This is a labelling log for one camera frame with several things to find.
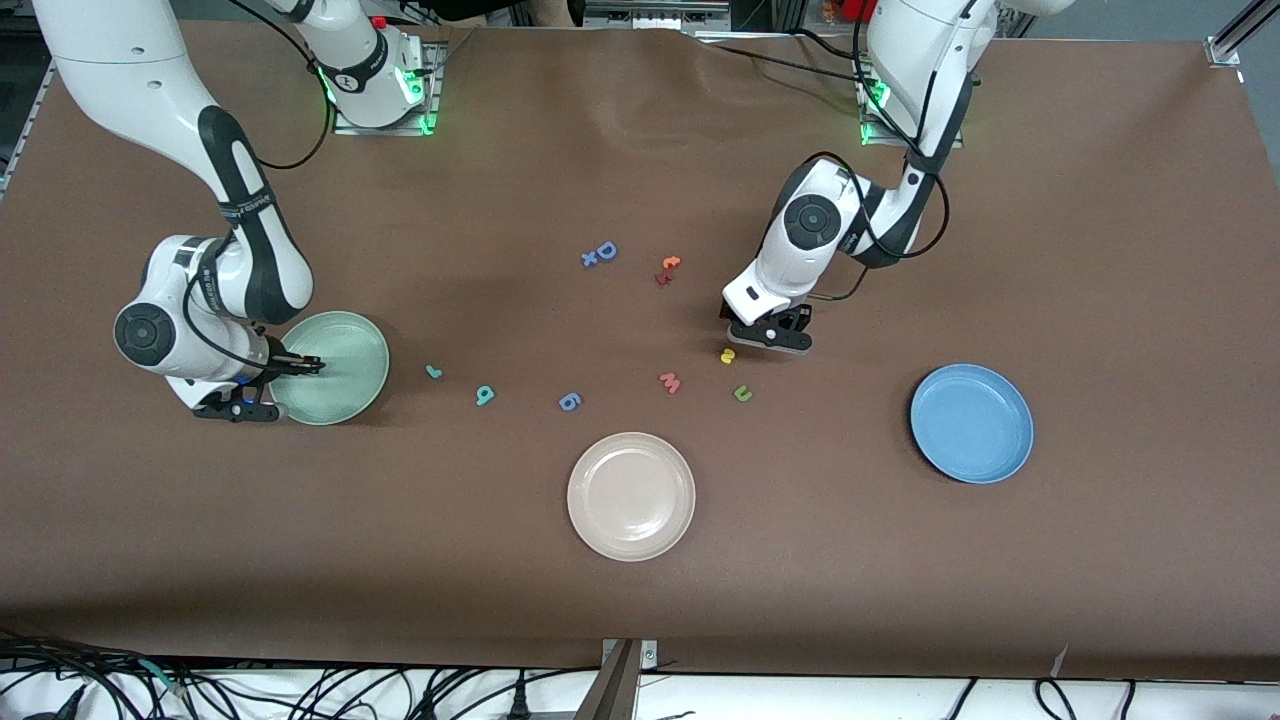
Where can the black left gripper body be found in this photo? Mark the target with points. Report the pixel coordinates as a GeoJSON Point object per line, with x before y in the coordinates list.
{"type": "Point", "coordinates": [797, 319]}

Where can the teal foam number 9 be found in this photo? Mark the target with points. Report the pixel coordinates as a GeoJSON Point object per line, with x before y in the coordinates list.
{"type": "Point", "coordinates": [485, 396]}

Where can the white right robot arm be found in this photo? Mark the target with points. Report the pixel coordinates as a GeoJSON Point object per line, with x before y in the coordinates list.
{"type": "Point", "coordinates": [120, 70]}

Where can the green round plate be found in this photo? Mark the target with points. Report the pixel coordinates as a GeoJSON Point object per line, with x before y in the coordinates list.
{"type": "Point", "coordinates": [345, 390]}

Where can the pink foam letter w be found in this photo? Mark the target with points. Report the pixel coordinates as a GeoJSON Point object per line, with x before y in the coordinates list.
{"type": "Point", "coordinates": [670, 383]}

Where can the blue round plate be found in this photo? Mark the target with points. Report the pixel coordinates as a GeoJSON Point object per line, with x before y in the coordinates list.
{"type": "Point", "coordinates": [971, 424]}

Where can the blue foam letter D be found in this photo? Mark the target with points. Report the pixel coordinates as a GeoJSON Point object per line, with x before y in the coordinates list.
{"type": "Point", "coordinates": [599, 251]}

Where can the brown table cover sheet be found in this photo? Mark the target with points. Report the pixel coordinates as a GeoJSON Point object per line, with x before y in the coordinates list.
{"type": "Point", "coordinates": [640, 150]}

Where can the blue foam number 6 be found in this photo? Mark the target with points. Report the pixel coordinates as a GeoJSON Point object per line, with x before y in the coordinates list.
{"type": "Point", "coordinates": [569, 401]}

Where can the beige round plate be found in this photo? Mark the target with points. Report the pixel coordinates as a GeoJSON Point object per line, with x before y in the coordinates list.
{"type": "Point", "coordinates": [631, 496]}

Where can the red box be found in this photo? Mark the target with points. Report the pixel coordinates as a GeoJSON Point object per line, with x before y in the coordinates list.
{"type": "Point", "coordinates": [856, 9]}

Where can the grey device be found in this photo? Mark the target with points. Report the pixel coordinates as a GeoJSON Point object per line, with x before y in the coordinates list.
{"type": "Point", "coordinates": [660, 12]}

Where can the aluminium leg profile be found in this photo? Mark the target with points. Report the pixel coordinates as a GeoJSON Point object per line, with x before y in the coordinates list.
{"type": "Point", "coordinates": [612, 690]}

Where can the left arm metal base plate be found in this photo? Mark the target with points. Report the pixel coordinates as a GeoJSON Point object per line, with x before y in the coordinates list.
{"type": "Point", "coordinates": [875, 143]}

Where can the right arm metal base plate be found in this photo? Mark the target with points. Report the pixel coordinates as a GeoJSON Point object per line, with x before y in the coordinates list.
{"type": "Point", "coordinates": [435, 100]}

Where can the small metal bracket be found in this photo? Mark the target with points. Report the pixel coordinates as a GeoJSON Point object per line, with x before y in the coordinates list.
{"type": "Point", "coordinates": [650, 655]}

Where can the aluminium frame corner bar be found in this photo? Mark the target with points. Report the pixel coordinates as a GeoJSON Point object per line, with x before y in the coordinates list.
{"type": "Point", "coordinates": [1222, 52]}

